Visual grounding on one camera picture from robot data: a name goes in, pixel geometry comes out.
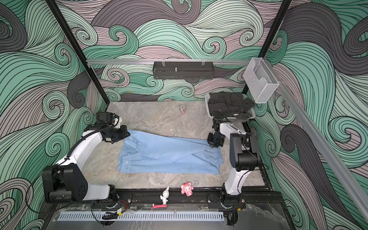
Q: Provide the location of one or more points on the pink pig toy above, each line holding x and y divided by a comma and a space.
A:
187, 189

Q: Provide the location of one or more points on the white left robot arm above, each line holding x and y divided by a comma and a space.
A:
64, 182

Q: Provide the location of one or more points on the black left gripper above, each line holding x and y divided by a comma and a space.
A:
124, 133

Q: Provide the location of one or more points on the black corner frame post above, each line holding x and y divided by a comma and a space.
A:
69, 35

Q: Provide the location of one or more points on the pink flat stick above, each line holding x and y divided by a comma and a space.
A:
159, 207

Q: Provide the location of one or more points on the small pink patterned cup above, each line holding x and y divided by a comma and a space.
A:
182, 109

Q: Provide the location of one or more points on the aluminium right rail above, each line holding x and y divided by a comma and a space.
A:
344, 175

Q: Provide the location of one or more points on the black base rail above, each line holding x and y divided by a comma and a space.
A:
202, 198

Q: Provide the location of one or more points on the aluminium rail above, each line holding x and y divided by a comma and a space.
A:
344, 175
131, 61

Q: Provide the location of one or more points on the black right corner post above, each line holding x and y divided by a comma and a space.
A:
266, 18

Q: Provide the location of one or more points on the black perforated wall tray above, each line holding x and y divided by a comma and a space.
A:
183, 70

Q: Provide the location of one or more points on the clear plastic wall bin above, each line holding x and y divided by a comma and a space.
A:
261, 79

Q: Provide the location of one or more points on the white slotted cable duct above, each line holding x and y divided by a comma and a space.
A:
144, 216

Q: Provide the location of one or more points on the white plastic laundry basket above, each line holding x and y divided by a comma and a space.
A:
230, 112

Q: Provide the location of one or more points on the dark grey folded shirt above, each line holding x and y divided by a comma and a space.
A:
230, 104

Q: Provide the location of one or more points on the aluminium back rail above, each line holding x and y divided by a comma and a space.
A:
131, 61

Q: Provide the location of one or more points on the light blue long sleeve shirt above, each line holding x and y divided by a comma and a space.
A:
143, 152

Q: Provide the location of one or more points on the white figurine toy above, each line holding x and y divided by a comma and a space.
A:
164, 196

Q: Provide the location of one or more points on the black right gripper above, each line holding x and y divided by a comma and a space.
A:
210, 142

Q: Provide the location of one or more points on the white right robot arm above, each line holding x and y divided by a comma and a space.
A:
243, 155

